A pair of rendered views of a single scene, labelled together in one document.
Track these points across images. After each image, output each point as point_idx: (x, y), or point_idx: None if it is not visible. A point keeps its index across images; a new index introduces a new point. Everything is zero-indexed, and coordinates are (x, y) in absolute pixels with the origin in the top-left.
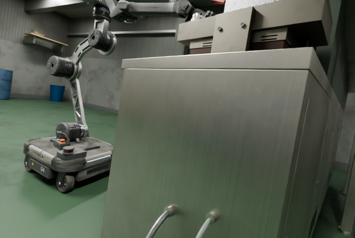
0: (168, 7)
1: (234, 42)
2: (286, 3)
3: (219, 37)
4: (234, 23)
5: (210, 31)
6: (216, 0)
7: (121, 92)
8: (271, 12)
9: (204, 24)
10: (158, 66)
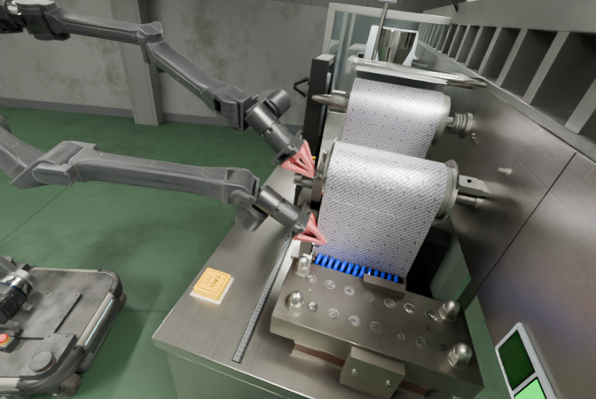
0: (198, 186)
1: (376, 389)
2: (442, 377)
3: (354, 377)
4: (378, 376)
5: (334, 350)
6: (297, 171)
7: (173, 372)
8: (423, 374)
9: (323, 339)
10: (254, 384)
